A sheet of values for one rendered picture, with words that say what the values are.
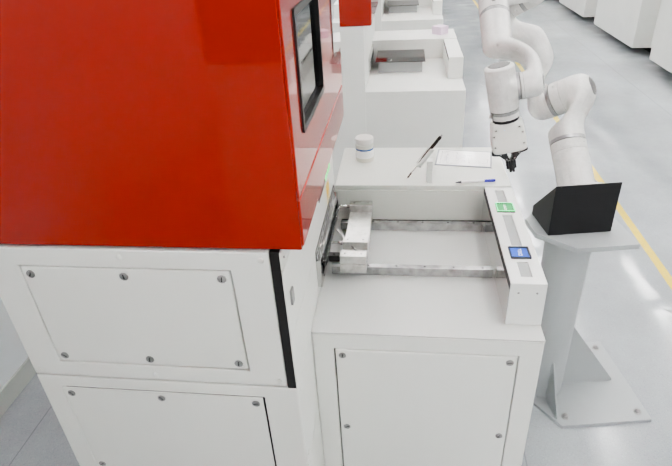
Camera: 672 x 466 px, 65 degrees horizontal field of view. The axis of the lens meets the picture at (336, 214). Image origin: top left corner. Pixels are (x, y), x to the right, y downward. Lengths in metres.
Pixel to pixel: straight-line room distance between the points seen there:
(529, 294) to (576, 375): 1.11
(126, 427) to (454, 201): 1.26
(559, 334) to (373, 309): 0.93
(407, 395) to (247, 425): 0.47
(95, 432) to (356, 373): 0.75
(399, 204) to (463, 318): 0.57
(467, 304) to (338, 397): 0.48
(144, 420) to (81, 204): 0.66
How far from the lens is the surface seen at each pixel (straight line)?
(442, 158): 2.11
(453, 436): 1.79
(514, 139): 1.67
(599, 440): 2.44
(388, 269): 1.68
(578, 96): 2.03
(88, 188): 1.19
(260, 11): 0.93
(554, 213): 1.92
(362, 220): 1.86
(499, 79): 1.59
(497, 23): 1.72
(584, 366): 2.54
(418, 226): 1.91
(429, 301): 1.60
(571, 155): 1.98
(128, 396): 1.56
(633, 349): 2.87
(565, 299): 2.15
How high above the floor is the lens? 1.83
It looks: 30 degrees down
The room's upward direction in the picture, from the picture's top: 4 degrees counter-clockwise
